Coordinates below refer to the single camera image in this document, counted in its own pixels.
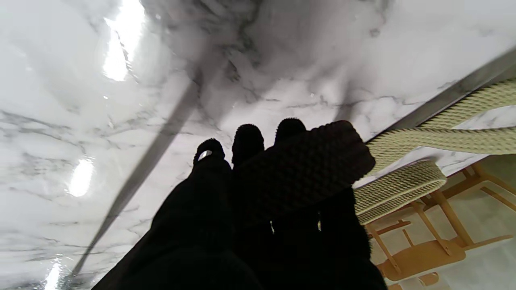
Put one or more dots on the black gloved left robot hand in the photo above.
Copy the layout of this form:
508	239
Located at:
201	241

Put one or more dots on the dark brown woven belt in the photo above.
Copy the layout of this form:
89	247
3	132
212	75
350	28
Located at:
302	169

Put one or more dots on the beige woven belt folded double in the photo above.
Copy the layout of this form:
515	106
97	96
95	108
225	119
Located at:
399	189
443	141

